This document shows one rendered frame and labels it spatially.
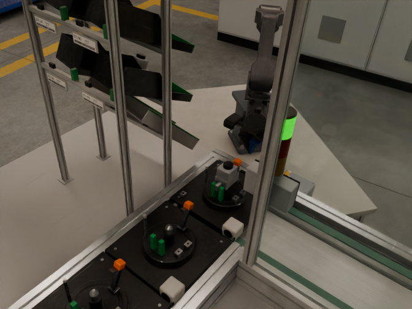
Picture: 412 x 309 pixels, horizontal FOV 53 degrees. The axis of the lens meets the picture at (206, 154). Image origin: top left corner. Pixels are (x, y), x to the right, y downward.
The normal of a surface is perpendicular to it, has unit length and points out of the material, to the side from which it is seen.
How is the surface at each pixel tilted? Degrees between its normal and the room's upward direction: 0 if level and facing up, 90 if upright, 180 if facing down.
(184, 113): 0
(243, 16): 90
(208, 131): 0
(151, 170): 0
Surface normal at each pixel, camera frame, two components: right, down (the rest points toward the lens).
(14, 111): 0.05, -0.77
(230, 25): -0.48, 0.53
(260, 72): -0.02, -0.41
